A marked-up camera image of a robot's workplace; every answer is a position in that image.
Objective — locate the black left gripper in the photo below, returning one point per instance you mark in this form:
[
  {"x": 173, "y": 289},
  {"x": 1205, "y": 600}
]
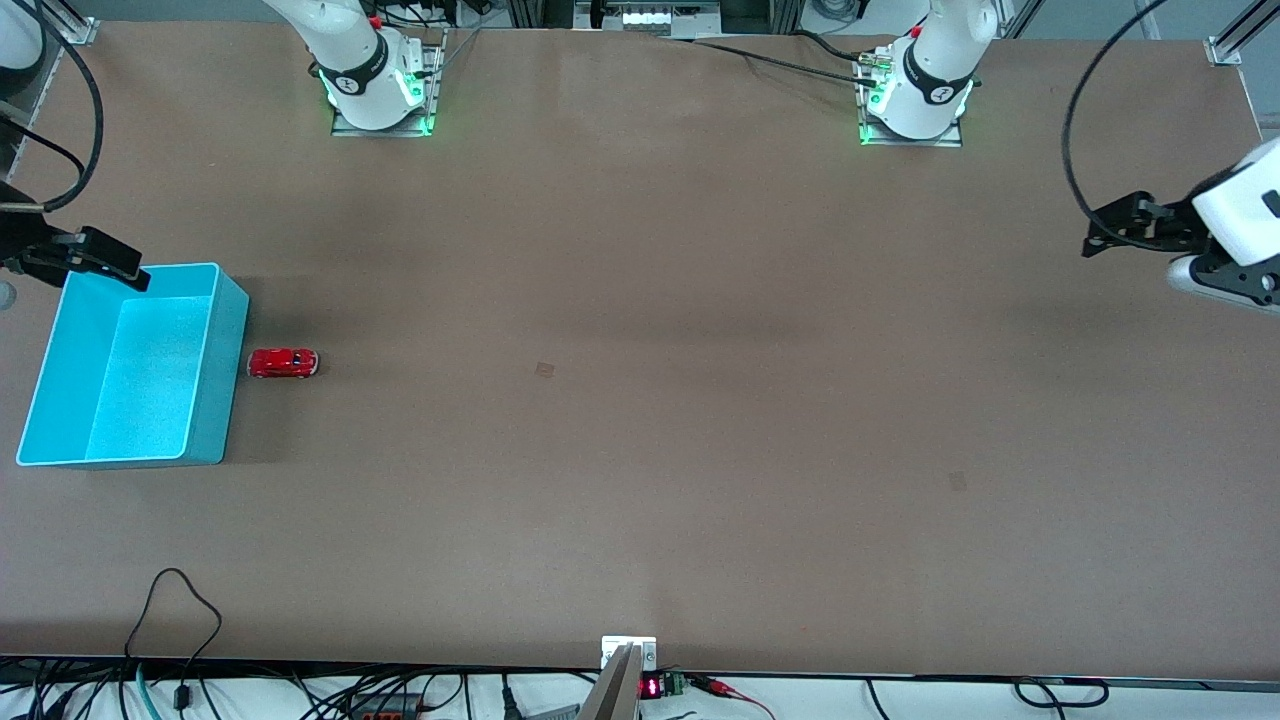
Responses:
[{"x": 1168, "y": 228}]

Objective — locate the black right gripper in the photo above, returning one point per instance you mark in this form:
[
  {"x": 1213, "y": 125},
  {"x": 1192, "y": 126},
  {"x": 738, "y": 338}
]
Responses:
[{"x": 22, "y": 243}]

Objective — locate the red beetle toy car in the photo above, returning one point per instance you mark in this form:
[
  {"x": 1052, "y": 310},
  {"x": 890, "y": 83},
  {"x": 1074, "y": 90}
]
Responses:
[{"x": 283, "y": 363}]

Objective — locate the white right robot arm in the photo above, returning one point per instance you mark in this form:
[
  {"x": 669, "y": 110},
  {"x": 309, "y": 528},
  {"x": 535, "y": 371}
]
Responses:
[{"x": 350, "y": 50}]

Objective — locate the blue plastic box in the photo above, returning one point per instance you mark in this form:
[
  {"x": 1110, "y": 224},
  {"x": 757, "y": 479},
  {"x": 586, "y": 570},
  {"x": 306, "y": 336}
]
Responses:
[{"x": 150, "y": 370}]

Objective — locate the black power strip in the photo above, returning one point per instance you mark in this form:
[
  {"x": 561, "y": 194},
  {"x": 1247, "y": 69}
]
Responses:
[{"x": 385, "y": 707}]

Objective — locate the red digit display module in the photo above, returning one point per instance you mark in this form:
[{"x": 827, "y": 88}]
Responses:
[{"x": 662, "y": 686}]

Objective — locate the aluminium frame profile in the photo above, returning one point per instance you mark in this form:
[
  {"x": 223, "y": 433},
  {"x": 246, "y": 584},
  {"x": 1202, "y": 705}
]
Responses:
[
  {"x": 75, "y": 25},
  {"x": 1240, "y": 35}
]

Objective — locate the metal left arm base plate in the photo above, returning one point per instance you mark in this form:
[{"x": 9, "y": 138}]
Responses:
[{"x": 912, "y": 138}]

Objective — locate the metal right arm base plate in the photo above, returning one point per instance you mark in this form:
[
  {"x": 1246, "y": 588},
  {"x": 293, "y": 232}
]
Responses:
[{"x": 380, "y": 128}]

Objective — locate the grey metal camera mount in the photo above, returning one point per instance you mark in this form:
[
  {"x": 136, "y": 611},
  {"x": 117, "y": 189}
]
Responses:
[{"x": 618, "y": 685}]

